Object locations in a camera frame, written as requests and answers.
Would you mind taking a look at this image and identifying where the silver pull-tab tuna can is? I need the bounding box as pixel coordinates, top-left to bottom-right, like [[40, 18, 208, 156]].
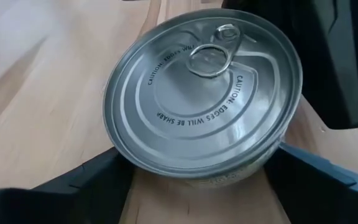
[[103, 7, 304, 189]]

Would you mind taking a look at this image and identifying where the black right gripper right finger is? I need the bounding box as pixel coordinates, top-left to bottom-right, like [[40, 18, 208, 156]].
[[264, 142, 358, 224]]

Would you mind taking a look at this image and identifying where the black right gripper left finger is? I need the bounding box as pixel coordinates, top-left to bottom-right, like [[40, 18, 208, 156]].
[[0, 147, 136, 224]]

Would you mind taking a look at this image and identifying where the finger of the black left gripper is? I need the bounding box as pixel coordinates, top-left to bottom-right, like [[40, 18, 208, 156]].
[[222, 0, 358, 130]]

